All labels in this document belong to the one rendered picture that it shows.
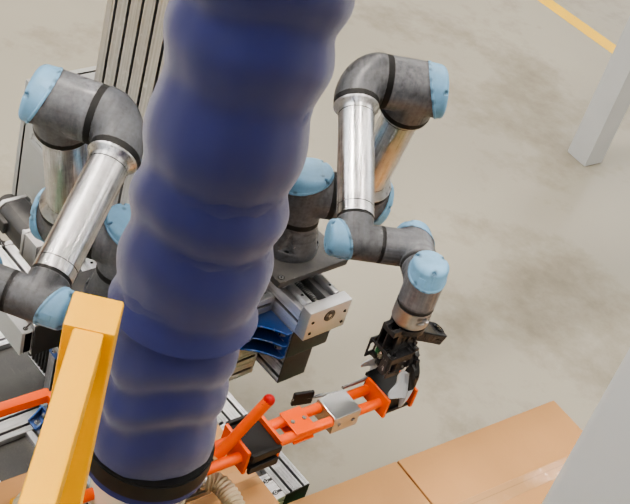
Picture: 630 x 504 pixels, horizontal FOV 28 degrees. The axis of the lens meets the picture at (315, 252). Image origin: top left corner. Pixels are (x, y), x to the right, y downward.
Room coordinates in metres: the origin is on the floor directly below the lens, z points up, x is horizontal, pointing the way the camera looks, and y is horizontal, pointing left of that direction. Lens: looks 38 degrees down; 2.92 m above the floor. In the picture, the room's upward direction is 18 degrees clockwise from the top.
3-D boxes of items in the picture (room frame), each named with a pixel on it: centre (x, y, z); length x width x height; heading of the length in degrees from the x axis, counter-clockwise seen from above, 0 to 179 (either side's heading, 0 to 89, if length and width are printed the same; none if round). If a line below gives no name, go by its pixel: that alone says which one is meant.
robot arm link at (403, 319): (1.91, -0.22, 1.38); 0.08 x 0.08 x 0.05
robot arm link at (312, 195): (2.44, 0.06, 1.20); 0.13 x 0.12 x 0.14; 106
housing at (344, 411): (1.82, -0.14, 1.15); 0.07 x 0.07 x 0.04; 48
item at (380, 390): (1.91, -0.24, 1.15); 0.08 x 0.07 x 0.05; 138
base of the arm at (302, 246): (2.43, 0.07, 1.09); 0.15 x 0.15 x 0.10
